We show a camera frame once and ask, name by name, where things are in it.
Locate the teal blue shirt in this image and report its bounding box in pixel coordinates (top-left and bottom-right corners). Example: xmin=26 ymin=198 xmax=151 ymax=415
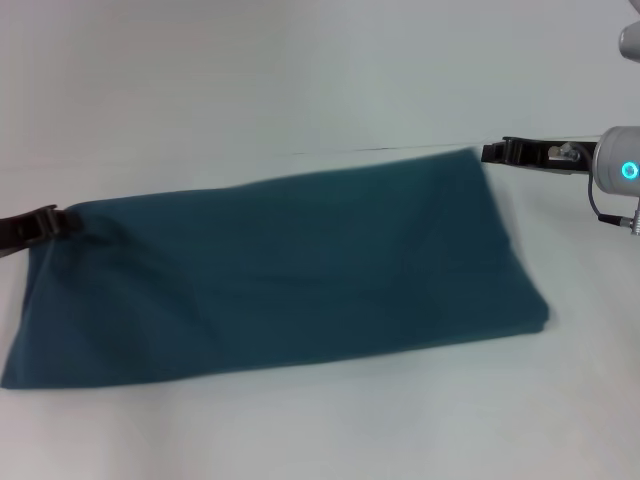
xmin=0 ymin=146 xmax=552 ymax=391

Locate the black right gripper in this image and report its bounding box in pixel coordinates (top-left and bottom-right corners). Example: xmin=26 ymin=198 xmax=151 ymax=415
xmin=480 ymin=136 xmax=600 ymax=178

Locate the right wrist camera housing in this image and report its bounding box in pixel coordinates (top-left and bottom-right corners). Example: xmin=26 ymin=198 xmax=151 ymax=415
xmin=618 ymin=21 xmax=640 ymax=65

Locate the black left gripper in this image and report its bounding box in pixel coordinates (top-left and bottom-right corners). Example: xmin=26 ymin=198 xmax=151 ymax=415
xmin=0 ymin=203 xmax=82 ymax=261

